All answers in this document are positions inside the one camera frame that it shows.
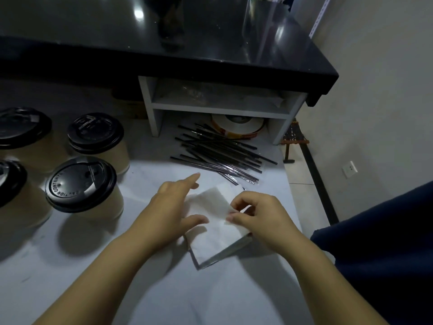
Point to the person's left hand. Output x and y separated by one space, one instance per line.
162 216

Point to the roll of tape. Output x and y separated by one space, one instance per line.
236 125

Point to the person's right thumb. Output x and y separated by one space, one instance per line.
236 218

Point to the paper cup with black lid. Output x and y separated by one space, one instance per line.
79 184
23 131
13 192
96 135

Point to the person's left thumb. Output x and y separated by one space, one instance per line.
198 221

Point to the wooden stool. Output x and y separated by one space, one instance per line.
293 137

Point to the white shelf unit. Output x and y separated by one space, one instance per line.
220 109

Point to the black glossy counter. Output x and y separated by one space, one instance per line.
135 37

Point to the white wall socket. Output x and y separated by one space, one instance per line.
349 169

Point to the slotted metal wall rail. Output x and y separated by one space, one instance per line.
319 16

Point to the pile of black wrapped straws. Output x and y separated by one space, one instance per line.
220 152

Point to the person's right hand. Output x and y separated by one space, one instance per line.
270 223

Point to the person's navy clothing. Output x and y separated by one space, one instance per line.
382 253

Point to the person's right forearm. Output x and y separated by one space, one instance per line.
321 284

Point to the person's left forearm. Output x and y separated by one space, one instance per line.
101 280

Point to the white paper napkin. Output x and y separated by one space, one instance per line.
213 206

